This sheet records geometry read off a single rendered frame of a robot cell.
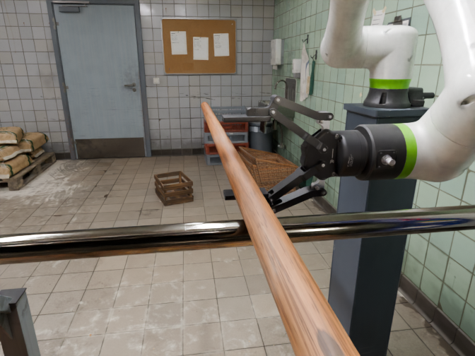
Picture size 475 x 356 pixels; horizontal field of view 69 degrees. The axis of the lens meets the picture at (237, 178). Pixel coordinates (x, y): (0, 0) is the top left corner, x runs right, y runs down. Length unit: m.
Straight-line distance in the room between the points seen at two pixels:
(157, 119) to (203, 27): 1.43
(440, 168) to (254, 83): 4.75
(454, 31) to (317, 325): 0.53
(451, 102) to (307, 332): 0.44
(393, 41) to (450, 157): 0.66
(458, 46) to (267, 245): 0.45
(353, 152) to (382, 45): 0.69
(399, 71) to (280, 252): 1.02
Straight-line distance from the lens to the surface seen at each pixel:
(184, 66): 5.16
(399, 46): 1.22
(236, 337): 1.95
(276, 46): 4.74
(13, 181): 4.50
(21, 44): 5.59
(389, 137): 0.58
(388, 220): 0.43
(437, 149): 0.61
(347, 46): 1.15
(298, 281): 0.23
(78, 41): 5.34
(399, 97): 1.23
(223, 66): 5.19
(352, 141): 0.56
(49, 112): 5.55
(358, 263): 1.34
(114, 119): 5.31
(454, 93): 0.56
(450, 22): 0.67
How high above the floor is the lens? 1.34
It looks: 18 degrees down
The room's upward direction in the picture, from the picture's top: straight up
